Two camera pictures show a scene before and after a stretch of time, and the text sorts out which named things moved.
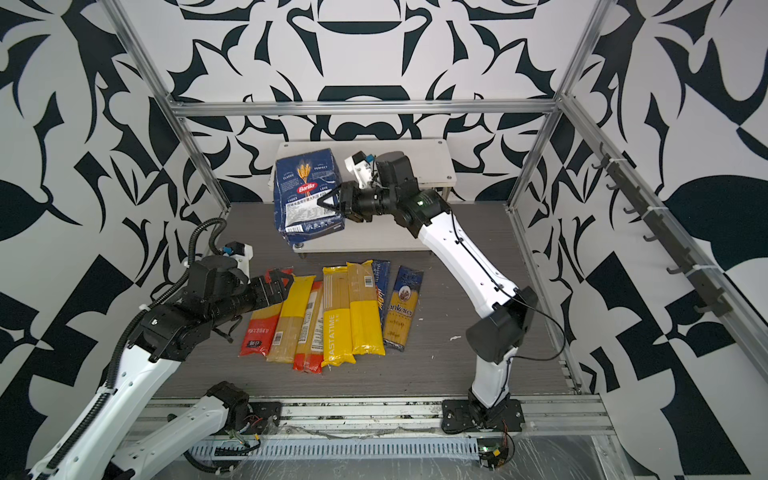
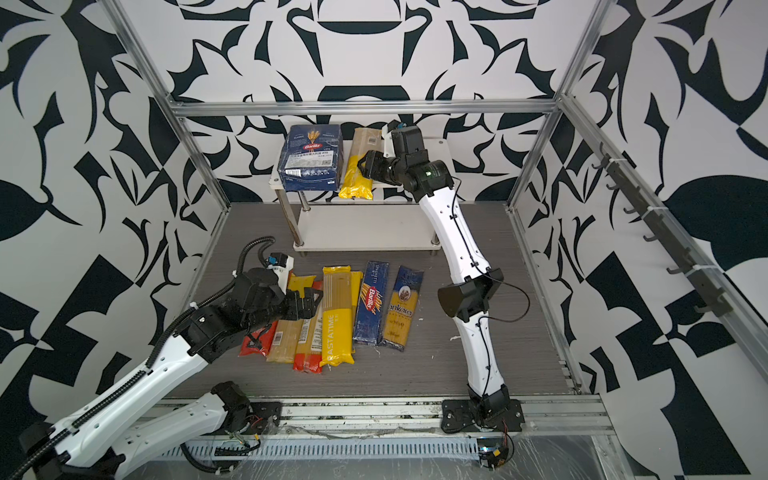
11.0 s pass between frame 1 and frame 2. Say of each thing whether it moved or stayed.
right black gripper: moved
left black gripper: moved
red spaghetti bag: stayed
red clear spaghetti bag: stayed
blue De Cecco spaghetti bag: stayed
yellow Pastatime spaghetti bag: stayed
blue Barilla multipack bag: moved
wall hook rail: stayed
